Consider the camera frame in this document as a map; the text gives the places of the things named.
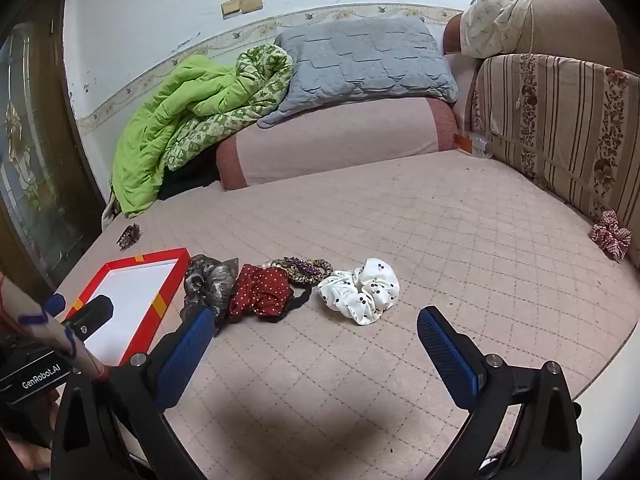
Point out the dark hair claw clip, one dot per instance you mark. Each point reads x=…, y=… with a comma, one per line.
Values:
x=129, y=236

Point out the brown padded headboard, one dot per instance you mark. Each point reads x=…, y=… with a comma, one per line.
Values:
x=575, y=20

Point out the white floral cloth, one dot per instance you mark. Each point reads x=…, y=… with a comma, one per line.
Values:
x=492, y=20

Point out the cream stick with blue marks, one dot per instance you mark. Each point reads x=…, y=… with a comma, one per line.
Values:
x=50, y=331

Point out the striped floral cushion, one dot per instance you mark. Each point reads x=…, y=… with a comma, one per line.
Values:
x=560, y=120

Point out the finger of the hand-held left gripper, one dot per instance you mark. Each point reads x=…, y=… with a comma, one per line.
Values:
x=92, y=312
x=54, y=303

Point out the pink bolster cushion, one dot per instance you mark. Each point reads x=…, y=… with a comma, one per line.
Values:
x=340, y=135

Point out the grey sheer scrunchie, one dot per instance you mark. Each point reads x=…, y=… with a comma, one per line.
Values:
x=207, y=280

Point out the white cherry print scrunchie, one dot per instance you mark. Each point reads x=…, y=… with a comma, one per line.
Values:
x=360, y=292

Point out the wooden door with stained glass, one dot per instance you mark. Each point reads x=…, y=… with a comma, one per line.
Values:
x=35, y=160

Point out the red tray with white inside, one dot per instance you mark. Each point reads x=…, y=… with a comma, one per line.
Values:
x=135, y=300

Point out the cream wall switch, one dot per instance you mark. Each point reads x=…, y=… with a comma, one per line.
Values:
x=251, y=1
x=231, y=7

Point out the patterned beige cloth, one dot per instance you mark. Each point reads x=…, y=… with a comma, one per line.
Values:
x=107, y=215

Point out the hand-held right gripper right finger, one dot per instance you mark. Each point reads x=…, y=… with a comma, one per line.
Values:
x=450, y=355

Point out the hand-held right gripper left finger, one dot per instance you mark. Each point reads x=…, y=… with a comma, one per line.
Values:
x=184, y=357

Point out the dark cloth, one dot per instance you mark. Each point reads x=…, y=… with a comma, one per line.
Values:
x=192, y=175

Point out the grey quilted pillow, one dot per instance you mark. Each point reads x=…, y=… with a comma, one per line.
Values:
x=360, y=60

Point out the red checkered scrunchie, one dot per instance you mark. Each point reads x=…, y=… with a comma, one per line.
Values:
x=610, y=237

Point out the red dotted scrunchie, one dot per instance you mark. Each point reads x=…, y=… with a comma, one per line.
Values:
x=260, y=290

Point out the clear plastic bottle orange label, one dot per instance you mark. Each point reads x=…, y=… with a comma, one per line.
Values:
x=477, y=146

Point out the green quilt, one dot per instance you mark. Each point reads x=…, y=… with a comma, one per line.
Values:
x=165, y=125

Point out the leopard print scrunchie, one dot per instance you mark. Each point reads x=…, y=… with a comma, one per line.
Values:
x=321, y=267

